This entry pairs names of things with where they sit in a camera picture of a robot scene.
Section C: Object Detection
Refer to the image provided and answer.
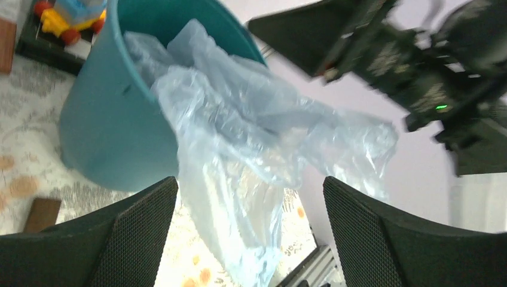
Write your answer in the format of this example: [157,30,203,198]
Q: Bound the teal plastic trash bin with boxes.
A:
[59,0,264,192]

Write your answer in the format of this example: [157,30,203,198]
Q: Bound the brown wooden block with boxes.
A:
[0,19,17,74]

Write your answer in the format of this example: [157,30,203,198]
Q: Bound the blue toy figure on car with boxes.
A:
[53,0,107,25]

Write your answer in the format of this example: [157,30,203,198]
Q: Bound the light blue plastic trash bag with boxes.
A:
[124,20,398,286]

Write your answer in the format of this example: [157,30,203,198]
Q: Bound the floral patterned table mat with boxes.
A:
[0,53,317,287]

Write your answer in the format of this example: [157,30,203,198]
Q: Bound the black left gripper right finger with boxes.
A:
[323,176,506,287]

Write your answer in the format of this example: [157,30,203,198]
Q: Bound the black framed checkerboard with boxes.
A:
[15,7,96,75]

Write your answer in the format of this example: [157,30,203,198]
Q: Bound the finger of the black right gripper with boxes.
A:
[247,1,359,77]

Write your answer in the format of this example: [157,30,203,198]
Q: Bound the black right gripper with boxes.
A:
[326,1,506,176]

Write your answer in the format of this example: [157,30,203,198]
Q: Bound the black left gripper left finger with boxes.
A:
[1,177,178,286]

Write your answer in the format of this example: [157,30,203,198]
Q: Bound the yellow toy car red wheels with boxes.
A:
[33,1,106,46]

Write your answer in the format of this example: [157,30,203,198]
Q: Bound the small brown cube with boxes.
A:
[23,198,62,233]

